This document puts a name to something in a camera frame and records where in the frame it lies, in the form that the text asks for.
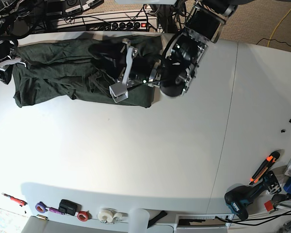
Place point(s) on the black action camera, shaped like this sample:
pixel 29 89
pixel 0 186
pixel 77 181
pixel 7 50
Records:
pixel 67 207

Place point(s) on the clear tape dispenser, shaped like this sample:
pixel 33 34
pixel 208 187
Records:
pixel 111 216

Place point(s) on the red black screwdriver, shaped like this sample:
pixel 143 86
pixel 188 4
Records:
pixel 18 201

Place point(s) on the purple tape roll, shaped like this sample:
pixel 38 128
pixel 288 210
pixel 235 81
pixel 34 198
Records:
pixel 41 207

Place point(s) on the dark green t-shirt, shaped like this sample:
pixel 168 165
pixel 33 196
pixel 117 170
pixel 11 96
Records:
pixel 73 68

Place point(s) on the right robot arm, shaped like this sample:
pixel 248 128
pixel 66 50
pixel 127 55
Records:
pixel 10 12

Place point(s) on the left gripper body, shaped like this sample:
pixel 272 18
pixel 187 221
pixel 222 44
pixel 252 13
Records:
pixel 119 90

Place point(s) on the red square tag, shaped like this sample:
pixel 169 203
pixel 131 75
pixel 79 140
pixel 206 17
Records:
pixel 269 206

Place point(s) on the red tape roll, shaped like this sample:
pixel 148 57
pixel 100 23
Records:
pixel 83 216

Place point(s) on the black power strip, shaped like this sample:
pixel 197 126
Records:
pixel 136 26

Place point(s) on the orange black utility knife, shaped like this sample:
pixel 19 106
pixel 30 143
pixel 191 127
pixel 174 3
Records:
pixel 264 167

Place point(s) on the white paper roll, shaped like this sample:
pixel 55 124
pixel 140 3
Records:
pixel 138 220

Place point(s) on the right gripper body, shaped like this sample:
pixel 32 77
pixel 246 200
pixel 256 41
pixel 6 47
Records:
pixel 6 67

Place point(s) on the teal black cordless drill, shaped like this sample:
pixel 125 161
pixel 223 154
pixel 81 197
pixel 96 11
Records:
pixel 242 196

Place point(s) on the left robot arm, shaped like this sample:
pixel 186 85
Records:
pixel 171 70

